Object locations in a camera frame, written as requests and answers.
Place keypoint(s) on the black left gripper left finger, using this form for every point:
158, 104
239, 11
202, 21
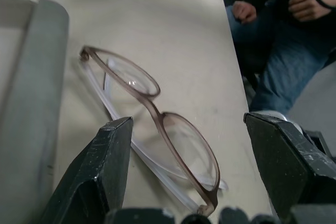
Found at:
86, 171

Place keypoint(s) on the brown-framed eyeglasses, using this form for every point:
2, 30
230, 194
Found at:
155, 113

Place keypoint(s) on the person's left hand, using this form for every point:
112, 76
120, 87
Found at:
305, 6

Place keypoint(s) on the person's right hand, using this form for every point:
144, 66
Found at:
244, 12

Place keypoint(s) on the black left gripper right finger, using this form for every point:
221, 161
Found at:
286, 161

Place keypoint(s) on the seated person in jeans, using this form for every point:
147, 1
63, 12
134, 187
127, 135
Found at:
278, 51

